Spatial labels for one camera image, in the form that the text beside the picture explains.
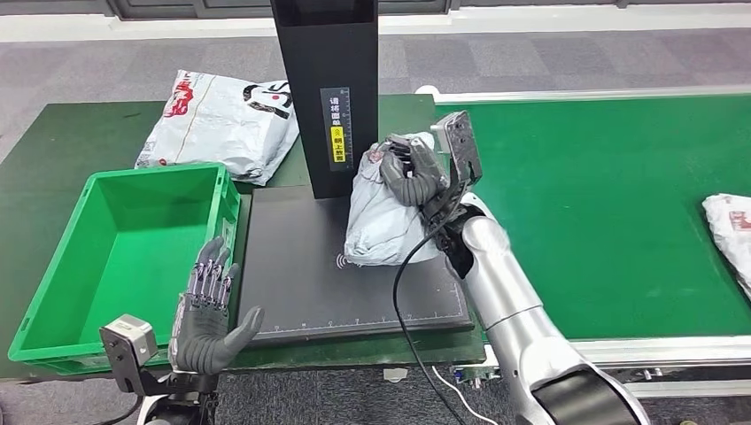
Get black scanning machine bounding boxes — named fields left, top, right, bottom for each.
left=236, top=0, right=476, bottom=348

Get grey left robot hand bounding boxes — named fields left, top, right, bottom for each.
left=168, top=236, right=265, bottom=376

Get grey parcel bag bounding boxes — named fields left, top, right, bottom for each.
left=344, top=131, right=447, bottom=268

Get green plastic crate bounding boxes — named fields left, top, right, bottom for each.
left=7, top=162, right=243, bottom=376

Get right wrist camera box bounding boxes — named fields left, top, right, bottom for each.
left=430, top=110, right=484, bottom=190

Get machine label sticker yellow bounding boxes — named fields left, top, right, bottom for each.
left=319, top=86, right=355, bottom=173

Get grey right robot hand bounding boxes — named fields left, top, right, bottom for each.
left=378, top=133, right=451, bottom=207

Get large white printed parcel bag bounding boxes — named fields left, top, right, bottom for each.
left=135, top=69, right=300, bottom=188

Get dark green table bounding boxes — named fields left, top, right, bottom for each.
left=0, top=93, right=488, bottom=383

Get white floor cable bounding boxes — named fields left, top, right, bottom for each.
left=430, top=364, right=499, bottom=425

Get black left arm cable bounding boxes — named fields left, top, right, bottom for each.
left=88, top=394, right=145, bottom=425

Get aluminium conveyor frame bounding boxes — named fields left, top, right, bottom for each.
left=413, top=83, right=751, bottom=401

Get conveyor connector block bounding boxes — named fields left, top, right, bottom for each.
left=450, top=362, right=499, bottom=389

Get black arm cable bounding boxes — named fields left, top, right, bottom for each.
left=88, top=394, right=145, bottom=425
left=391, top=182, right=470, bottom=425

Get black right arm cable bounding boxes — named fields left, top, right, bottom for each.
left=391, top=182, right=470, bottom=425

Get green conveyor belt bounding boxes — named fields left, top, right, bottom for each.
left=434, top=93, right=751, bottom=342

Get white parcel bag red print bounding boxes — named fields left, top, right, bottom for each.
left=701, top=193, right=751, bottom=303

